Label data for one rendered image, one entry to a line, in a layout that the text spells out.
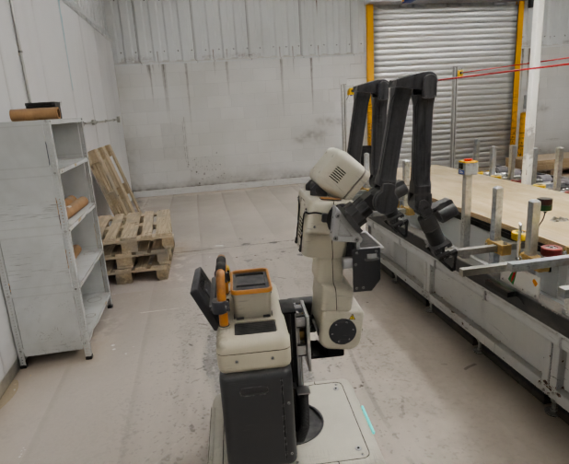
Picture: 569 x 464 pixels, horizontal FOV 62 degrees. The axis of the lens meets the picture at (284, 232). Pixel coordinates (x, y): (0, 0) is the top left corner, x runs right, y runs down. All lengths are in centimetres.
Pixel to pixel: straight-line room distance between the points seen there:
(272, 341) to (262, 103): 811
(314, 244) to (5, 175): 209
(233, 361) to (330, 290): 43
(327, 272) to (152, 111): 791
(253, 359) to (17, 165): 206
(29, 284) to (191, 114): 653
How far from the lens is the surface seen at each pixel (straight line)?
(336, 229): 154
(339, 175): 165
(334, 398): 226
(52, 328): 346
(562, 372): 269
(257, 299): 173
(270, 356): 165
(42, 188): 320
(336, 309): 179
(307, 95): 968
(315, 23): 984
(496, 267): 216
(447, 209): 165
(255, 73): 952
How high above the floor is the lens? 155
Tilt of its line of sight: 15 degrees down
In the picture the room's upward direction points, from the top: 3 degrees counter-clockwise
